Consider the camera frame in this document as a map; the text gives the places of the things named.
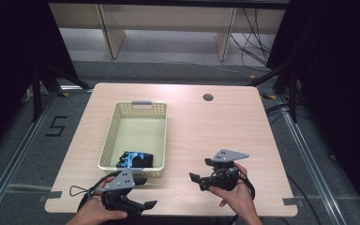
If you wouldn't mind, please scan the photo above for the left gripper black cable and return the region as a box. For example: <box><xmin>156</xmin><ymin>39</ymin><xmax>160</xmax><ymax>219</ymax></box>
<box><xmin>68</xmin><ymin>171</ymin><xmax>123</xmax><ymax>212</ymax></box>

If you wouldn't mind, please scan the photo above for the black floor cable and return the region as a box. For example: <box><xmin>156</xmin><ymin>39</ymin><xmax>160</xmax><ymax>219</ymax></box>
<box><xmin>285</xmin><ymin>173</ymin><xmax>323</xmax><ymax>225</ymax></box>

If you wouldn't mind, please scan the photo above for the person's left hand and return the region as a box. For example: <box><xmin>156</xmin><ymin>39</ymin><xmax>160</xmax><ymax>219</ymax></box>
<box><xmin>74</xmin><ymin>187</ymin><xmax>128</xmax><ymax>225</ymax></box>

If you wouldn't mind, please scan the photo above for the blue black patterned glove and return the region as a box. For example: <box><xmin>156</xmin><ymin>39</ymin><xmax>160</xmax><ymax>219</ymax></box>
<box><xmin>115</xmin><ymin>151</ymin><xmax>148</xmax><ymax>169</ymax></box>

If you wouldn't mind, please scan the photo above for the bundle of black cables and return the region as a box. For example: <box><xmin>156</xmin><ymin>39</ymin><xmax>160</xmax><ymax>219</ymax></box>
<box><xmin>230</xmin><ymin>7</ymin><xmax>274</xmax><ymax>68</ymax></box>

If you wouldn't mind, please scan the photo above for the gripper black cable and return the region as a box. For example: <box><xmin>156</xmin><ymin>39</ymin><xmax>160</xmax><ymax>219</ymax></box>
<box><xmin>68</xmin><ymin>171</ymin><xmax>123</xmax><ymax>212</ymax></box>
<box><xmin>236</xmin><ymin>171</ymin><xmax>257</xmax><ymax>201</ymax></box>

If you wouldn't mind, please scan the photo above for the black metal stand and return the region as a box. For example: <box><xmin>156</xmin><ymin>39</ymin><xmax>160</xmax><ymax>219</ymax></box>
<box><xmin>247</xmin><ymin>61</ymin><xmax>299</xmax><ymax>124</ymax></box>
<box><xmin>29</xmin><ymin>61</ymin><xmax>94</xmax><ymax>123</ymax></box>

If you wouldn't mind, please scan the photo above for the cream plastic basket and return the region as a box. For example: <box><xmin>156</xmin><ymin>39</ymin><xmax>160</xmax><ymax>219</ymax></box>
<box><xmin>97</xmin><ymin>99</ymin><xmax>168</xmax><ymax>179</ymax></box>

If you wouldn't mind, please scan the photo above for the white floor cable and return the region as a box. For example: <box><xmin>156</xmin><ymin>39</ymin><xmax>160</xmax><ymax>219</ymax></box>
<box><xmin>127</xmin><ymin>57</ymin><xmax>256</xmax><ymax>80</ymax></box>

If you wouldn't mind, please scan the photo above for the person's right hand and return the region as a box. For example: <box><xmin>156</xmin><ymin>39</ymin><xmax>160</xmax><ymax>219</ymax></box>
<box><xmin>208</xmin><ymin>163</ymin><xmax>259</xmax><ymax>221</ymax></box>

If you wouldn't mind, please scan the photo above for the light wooden shelf unit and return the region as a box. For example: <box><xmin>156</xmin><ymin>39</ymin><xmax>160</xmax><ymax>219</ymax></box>
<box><xmin>49</xmin><ymin>2</ymin><xmax>287</xmax><ymax>63</ymax></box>

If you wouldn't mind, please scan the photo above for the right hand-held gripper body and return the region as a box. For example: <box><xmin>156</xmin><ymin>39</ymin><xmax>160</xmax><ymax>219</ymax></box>
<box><xmin>199</xmin><ymin>148</ymin><xmax>250</xmax><ymax>192</ymax></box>

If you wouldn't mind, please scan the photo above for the dark curtain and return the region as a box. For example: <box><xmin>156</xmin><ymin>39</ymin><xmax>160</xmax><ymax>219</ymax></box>
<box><xmin>0</xmin><ymin>0</ymin><xmax>79</xmax><ymax>160</ymax></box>
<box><xmin>266</xmin><ymin>0</ymin><xmax>360</xmax><ymax>224</ymax></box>

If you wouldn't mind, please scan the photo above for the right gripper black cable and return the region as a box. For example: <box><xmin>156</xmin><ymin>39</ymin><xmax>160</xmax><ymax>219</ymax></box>
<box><xmin>236</xmin><ymin>171</ymin><xmax>257</xmax><ymax>201</ymax></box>

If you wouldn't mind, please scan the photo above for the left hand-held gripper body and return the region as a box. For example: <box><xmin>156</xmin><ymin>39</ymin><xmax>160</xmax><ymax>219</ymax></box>
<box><xmin>100</xmin><ymin>169</ymin><xmax>145</xmax><ymax>218</ymax></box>

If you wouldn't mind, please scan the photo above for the aluminium floor rail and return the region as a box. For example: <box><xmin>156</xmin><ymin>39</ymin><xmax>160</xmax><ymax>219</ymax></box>
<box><xmin>276</xmin><ymin>93</ymin><xmax>348</xmax><ymax>225</ymax></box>
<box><xmin>0</xmin><ymin>90</ymin><xmax>59</xmax><ymax>221</ymax></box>

